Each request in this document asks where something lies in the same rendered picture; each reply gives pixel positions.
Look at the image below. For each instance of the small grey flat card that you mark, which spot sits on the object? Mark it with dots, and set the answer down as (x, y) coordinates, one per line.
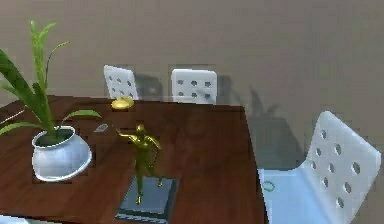
(101, 127)

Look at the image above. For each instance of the green houseplant in white pot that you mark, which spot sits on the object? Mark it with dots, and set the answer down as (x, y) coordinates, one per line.
(60, 156)

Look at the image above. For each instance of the thin pale pencil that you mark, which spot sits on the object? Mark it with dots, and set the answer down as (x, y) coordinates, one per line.
(12, 116)

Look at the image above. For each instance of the dark brown wooden table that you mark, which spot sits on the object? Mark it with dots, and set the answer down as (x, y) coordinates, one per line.
(206, 156)

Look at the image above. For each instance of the white chair with holes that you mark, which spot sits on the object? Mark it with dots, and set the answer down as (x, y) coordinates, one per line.
(120, 83)
(194, 86)
(320, 180)

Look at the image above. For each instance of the gold figure statue on base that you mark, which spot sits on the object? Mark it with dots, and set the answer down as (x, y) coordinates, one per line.
(145, 150)

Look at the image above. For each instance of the yellow apple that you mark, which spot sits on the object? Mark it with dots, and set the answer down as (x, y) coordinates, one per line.
(122, 103)

